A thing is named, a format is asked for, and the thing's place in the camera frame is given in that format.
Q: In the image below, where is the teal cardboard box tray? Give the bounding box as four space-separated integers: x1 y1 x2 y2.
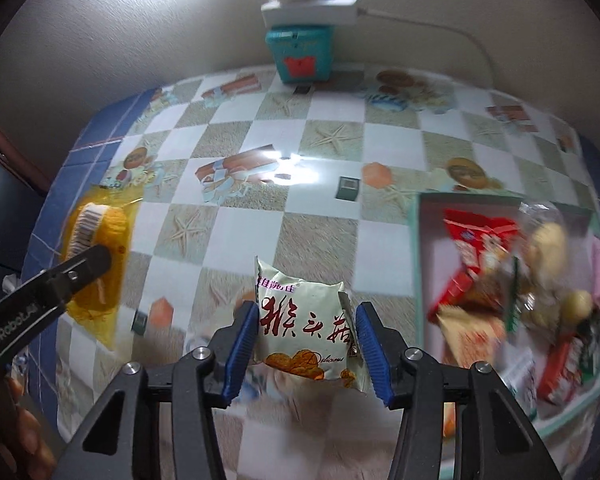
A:
410 191 600 480

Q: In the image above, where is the dark cabinet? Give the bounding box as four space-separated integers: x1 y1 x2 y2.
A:
0 120 51 281

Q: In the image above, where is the green-edged clear cracker packet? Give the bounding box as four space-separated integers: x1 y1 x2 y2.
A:
502 255 546 336

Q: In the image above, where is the orange yellow snack packet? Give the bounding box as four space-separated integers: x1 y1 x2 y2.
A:
437 305 511 376

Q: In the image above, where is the yellow cake packet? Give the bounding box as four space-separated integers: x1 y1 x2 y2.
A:
62 185 141 351

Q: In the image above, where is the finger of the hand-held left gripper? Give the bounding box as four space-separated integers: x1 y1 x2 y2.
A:
40 245 113 311

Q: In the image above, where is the person's left hand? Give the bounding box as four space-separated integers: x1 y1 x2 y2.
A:
5 375 58 480

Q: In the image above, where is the red orange snack packet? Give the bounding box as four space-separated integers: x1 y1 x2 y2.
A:
427 208 521 321

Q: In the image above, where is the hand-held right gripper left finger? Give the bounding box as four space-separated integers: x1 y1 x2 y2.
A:
55 301 261 480

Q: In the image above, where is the printed checkered tablecloth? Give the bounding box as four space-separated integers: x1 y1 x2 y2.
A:
55 62 588 480

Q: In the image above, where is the small red snack packet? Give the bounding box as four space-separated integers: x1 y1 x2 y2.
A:
535 332 588 406

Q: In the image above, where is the teal toy box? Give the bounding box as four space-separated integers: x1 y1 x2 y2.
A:
264 25 336 83

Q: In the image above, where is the yellow jelly cup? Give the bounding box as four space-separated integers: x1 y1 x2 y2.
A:
560 287 596 326

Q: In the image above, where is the white power cable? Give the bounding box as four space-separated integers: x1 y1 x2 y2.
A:
357 7 498 86

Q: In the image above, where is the white power strip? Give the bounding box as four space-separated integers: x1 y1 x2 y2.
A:
260 0 361 28

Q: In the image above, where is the clear packet white round pastry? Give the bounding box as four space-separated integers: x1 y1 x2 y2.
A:
512 202 581 331

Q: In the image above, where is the cream biscuit packet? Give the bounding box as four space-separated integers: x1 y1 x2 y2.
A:
252 256 366 396

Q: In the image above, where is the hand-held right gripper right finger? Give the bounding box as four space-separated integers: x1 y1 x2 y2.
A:
355 301 563 480

